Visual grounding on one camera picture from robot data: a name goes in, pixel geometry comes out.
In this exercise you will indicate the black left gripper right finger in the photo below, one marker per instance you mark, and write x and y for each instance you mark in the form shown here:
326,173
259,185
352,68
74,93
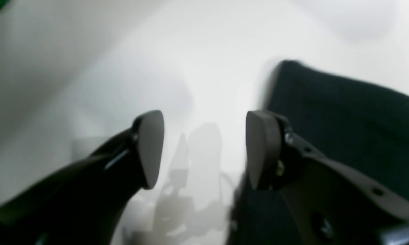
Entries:
332,203

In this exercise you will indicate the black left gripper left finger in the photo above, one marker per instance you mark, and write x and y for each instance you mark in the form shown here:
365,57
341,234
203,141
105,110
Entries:
81,204

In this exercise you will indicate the black T-shirt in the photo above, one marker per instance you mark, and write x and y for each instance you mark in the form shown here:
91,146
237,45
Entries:
359,124

